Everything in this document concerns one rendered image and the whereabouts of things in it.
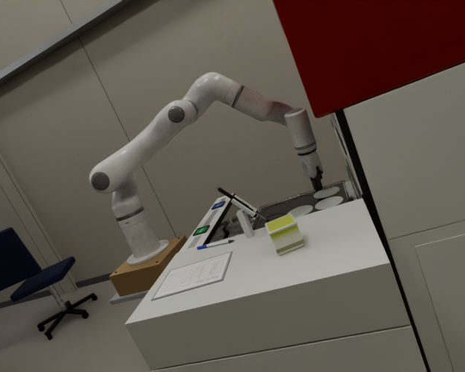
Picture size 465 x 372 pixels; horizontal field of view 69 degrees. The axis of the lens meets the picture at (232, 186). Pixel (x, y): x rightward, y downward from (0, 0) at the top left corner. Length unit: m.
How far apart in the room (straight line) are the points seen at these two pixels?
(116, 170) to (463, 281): 1.19
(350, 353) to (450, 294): 0.47
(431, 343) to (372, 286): 0.60
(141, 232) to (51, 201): 3.16
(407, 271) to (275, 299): 0.51
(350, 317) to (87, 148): 3.49
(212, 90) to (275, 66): 1.80
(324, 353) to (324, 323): 0.08
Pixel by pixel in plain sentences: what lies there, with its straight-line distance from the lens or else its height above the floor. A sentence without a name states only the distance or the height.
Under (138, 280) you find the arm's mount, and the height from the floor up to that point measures 0.87.
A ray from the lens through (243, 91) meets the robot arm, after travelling 1.27.
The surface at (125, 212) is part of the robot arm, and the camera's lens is 1.42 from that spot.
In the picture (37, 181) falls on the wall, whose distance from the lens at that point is 4.55.
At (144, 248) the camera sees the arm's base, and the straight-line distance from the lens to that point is 1.45.
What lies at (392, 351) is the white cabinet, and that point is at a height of 0.76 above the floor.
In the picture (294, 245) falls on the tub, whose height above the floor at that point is 0.98.
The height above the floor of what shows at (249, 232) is 0.98.
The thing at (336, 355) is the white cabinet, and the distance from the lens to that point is 0.84.
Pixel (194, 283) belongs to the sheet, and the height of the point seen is 0.97.
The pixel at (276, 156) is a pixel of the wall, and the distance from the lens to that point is 3.13.
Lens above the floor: 1.34
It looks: 12 degrees down
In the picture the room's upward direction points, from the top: 23 degrees counter-clockwise
